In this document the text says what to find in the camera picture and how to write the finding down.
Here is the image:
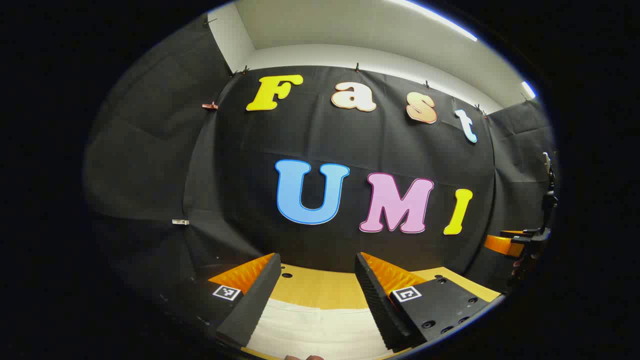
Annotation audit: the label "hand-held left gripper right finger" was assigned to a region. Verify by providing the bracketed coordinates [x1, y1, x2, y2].
[354, 251, 505, 351]

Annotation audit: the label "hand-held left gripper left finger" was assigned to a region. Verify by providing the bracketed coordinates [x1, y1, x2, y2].
[165, 252, 282, 349]

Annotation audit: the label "white jeans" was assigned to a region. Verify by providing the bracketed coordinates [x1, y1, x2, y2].
[246, 297, 401, 360]

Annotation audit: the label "black backdrop cloth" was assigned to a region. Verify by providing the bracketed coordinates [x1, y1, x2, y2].
[84, 12, 557, 321]

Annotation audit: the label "row of small dark clips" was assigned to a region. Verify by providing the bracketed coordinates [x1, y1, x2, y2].
[202, 17, 528, 118]

